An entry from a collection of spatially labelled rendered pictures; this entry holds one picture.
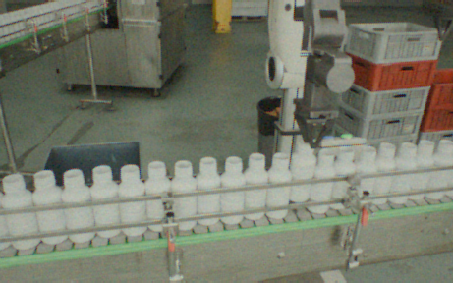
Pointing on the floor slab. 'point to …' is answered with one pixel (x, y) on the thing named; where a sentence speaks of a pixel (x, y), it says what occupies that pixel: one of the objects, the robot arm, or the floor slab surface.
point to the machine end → (130, 47)
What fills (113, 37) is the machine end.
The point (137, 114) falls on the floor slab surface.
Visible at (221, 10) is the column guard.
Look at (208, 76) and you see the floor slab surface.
